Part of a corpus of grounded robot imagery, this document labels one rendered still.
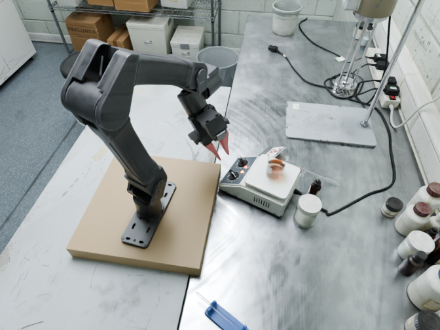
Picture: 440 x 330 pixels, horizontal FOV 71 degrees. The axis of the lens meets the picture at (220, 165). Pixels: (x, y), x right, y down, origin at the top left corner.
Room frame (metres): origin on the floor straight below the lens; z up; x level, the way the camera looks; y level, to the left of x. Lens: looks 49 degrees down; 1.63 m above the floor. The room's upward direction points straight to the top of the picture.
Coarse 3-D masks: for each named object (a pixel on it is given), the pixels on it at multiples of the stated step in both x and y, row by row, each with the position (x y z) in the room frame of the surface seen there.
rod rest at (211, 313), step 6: (210, 306) 0.21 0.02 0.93; (216, 306) 0.21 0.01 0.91; (204, 312) 0.20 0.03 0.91; (210, 312) 0.20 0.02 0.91; (216, 312) 0.20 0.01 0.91; (228, 312) 0.20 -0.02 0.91; (210, 318) 0.19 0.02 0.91; (216, 318) 0.19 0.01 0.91; (222, 318) 0.19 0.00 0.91; (234, 318) 0.19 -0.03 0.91; (222, 324) 0.18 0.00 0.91; (228, 324) 0.18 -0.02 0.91; (240, 324) 0.18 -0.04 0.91
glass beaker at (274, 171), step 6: (270, 150) 0.55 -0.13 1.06; (276, 150) 0.55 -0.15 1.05; (282, 150) 0.55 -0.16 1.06; (270, 156) 0.55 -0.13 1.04; (276, 156) 0.55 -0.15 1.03; (282, 156) 0.55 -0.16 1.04; (288, 156) 0.53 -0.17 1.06; (270, 162) 0.51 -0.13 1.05; (270, 168) 0.51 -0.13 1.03; (276, 168) 0.51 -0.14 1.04; (282, 168) 0.51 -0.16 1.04; (270, 174) 0.51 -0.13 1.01; (276, 174) 0.50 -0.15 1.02; (282, 174) 0.51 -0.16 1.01; (276, 180) 0.51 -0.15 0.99
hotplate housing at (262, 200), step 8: (256, 160) 0.60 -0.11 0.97; (224, 184) 0.53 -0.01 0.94; (232, 184) 0.52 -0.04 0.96; (240, 184) 0.51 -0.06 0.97; (296, 184) 0.52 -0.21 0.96; (232, 192) 0.51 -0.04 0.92; (240, 192) 0.50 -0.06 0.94; (248, 192) 0.49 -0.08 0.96; (256, 192) 0.48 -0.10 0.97; (264, 192) 0.48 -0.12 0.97; (296, 192) 0.51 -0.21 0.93; (248, 200) 0.49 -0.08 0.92; (256, 200) 0.48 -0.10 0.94; (264, 200) 0.47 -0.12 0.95; (272, 200) 0.46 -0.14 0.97; (280, 200) 0.45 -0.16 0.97; (288, 200) 0.46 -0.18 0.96; (264, 208) 0.46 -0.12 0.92; (272, 208) 0.45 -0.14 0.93; (280, 208) 0.44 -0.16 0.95; (280, 216) 0.44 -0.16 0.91
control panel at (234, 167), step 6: (234, 162) 0.62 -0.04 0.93; (252, 162) 0.59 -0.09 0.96; (234, 168) 0.59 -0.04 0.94; (240, 168) 0.58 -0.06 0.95; (246, 168) 0.57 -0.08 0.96; (228, 174) 0.57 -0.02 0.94; (240, 174) 0.55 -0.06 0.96; (222, 180) 0.55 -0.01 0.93; (228, 180) 0.54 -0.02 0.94; (234, 180) 0.53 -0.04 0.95; (240, 180) 0.53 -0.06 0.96
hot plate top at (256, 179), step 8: (264, 160) 0.58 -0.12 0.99; (256, 168) 0.55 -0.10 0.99; (264, 168) 0.55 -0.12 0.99; (288, 168) 0.55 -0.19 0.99; (296, 168) 0.55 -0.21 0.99; (248, 176) 0.52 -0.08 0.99; (256, 176) 0.52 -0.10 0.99; (264, 176) 0.52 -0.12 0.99; (288, 176) 0.52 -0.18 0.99; (296, 176) 0.52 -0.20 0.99; (248, 184) 0.50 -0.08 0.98; (256, 184) 0.49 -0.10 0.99; (264, 184) 0.49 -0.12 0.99; (272, 184) 0.49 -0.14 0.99; (280, 184) 0.49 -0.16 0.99; (288, 184) 0.49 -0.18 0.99; (272, 192) 0.47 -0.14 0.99; (280, 192) 0.47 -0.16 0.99; (288, 192) 0.47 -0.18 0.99
